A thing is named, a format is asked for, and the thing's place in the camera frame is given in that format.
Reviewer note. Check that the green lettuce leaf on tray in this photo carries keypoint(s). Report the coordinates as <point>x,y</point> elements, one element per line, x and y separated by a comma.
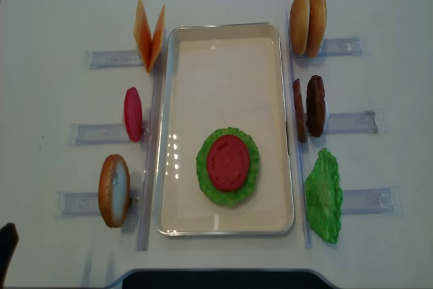
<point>228,199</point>

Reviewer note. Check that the bread bun slice left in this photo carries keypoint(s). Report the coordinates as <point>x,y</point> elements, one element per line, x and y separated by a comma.
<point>114,190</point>

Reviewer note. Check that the left orange cheese slice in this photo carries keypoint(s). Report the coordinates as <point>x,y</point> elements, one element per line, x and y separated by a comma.
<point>143,35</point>

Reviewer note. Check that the clear acrylic right rack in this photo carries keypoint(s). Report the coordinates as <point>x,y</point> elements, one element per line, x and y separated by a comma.
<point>378,201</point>

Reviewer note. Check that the clear acrylic rack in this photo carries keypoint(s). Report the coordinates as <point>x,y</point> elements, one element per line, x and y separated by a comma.
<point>85,204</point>
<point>378,201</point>

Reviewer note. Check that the red tomato slice on tray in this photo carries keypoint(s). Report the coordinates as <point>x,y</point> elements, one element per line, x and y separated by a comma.
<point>227,163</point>

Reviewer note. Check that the dark brown meat patty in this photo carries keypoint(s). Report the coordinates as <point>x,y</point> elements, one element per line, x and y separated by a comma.
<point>315,106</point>

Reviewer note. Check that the red tomato slice standing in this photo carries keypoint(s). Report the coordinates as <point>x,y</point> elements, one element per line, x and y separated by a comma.
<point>133,114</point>

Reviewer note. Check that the silver metal baking tray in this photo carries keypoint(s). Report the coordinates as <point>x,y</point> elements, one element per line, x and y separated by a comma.
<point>222,77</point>

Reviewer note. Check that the clear acrylic left rack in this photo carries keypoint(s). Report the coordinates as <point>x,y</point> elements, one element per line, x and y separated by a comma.
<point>85,204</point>

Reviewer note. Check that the thin brown meat patty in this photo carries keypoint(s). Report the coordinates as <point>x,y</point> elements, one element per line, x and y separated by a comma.
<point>299,111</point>

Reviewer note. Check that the black left robot part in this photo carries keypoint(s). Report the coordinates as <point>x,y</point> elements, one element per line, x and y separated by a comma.
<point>9,239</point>

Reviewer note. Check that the green lettuce leaf standing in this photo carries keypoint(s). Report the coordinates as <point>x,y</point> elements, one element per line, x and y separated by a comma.
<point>324,197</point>

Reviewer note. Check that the orange cheese slice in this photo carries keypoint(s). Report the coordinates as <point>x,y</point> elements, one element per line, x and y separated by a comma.
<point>143,35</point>
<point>157,40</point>

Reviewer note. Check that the right orange cheese slice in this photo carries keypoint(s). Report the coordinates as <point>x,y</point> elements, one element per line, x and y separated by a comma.
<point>157,40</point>

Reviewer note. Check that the dark base bottom edge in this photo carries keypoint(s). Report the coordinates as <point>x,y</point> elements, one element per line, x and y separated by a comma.
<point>224,278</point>

